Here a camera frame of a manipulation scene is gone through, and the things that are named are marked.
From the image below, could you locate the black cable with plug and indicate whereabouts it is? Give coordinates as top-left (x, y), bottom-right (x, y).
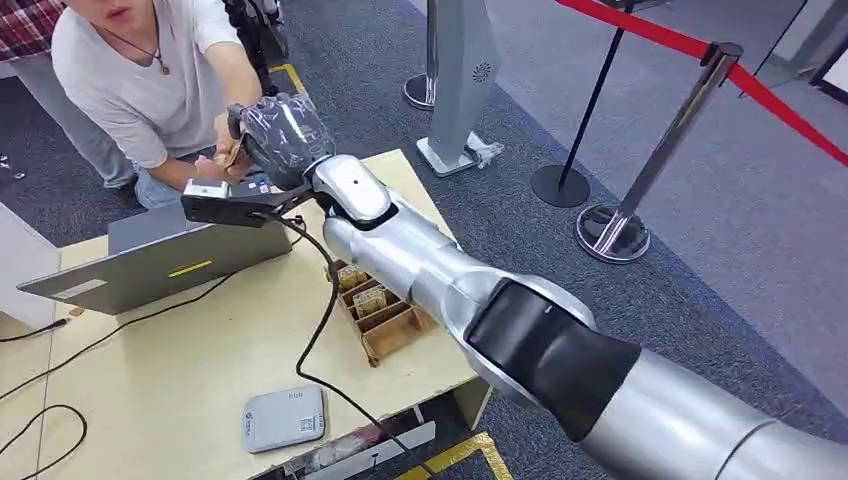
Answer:
top-left (0, 317), bottom-right (72, 344)

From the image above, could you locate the black stanchion post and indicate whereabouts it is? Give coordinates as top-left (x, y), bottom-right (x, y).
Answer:
top-left (529, 0), bottom-right (639, 209)

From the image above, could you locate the grey pillar stand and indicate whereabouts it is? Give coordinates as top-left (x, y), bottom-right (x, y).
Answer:
top-left (415, 0), bottom-right (503, 179)

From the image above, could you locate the white cabinet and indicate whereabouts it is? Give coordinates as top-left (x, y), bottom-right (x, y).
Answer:
top-left (0, 201), bottom-right (62, 331)

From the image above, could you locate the wooden card box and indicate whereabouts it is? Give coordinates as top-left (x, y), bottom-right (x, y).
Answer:
top-left (327, 260), bottom-right (439, 368)

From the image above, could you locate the chrome stanchion post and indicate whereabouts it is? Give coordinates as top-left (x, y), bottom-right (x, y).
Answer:
top-left (574, 40), bottom-right (745, 266)

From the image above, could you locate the black laptop cable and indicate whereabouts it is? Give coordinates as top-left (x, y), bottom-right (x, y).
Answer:
top-left (0, 272), bottom-right (237, 403)

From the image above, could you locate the black looped cable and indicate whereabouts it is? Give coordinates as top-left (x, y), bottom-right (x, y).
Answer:
top-left (0, 404), bottom-right (89, 480)

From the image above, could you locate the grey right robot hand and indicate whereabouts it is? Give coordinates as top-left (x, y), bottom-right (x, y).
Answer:
top-left (227, 92), bottom-right (338, 193)

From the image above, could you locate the white metal bar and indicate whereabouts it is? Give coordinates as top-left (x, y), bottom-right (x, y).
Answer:
top-left (304, 421), bottom-right (437, 480)

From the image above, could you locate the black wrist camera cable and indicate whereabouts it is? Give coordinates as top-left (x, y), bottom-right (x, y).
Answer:
top-left (250, 210), bottom-right (440, 480)

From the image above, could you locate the red barrier belt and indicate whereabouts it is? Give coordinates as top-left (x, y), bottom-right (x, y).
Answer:
top-left (555, 0), bottom-right (848, 168)

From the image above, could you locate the black framed board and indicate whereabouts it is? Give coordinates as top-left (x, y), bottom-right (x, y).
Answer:
top-left (809, 38), bottom-right (848, 107)

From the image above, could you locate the chrome stanchion base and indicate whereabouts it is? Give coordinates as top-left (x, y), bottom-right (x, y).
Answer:
top-left (403, 0), bottom-right (441, 112)

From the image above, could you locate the clear plastic wrap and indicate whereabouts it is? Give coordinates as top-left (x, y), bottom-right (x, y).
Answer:
top-left (467, 131), bottom-right (506, 170)

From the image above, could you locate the tan printed card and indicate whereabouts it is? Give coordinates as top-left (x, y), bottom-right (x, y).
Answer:
top-left (215, 136), bottom-right (250, 174)

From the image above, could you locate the yellow floor tape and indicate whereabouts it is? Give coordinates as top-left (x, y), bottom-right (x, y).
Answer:
top-left (396, 431), bottom-right (515, 480)
top-left (268, 62), bottom-right (309, 97)

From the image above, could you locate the grey laptop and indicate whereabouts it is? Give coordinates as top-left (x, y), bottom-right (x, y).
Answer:
top-left (16, 201), bottom-right (293, 317)

